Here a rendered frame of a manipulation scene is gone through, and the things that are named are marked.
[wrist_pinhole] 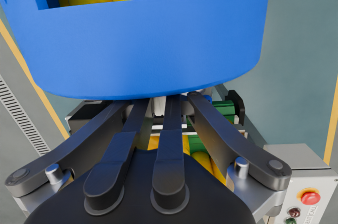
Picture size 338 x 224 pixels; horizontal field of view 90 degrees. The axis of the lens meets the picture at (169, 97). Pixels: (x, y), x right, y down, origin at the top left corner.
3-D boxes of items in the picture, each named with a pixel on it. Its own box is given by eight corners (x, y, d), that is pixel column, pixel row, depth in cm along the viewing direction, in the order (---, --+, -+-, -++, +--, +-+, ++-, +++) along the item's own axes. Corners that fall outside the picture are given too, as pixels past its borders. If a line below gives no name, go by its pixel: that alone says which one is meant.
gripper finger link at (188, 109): (166, 102, 15) (201, 100, 14) (168, 83, 19) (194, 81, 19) (167, 118, 15) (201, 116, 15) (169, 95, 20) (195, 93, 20)
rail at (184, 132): (241, 123, 46) (245, 130, 43) (240, 126, 46) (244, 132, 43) (97, 130, 48) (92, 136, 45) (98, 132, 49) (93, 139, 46)
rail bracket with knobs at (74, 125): (115, 99, 50) (101, 118, 40) (119, 121, 53) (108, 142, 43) (82, 101, 50) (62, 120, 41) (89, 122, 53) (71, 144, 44)
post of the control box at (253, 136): (212, 68, 136) (285, 166, 45) (211, 73, 138) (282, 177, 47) (206, 69, 136) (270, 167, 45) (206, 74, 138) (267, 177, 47)
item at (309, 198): (319, 189, 34) (324, 194, 33) (314, 200, 35) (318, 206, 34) (300, 189, 34) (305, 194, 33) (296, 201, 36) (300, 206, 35)
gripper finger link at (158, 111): (162, 116, 17) (154, 116, 17) (165, 90, 23) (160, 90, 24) (159, 88, 16) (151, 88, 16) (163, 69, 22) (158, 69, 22)
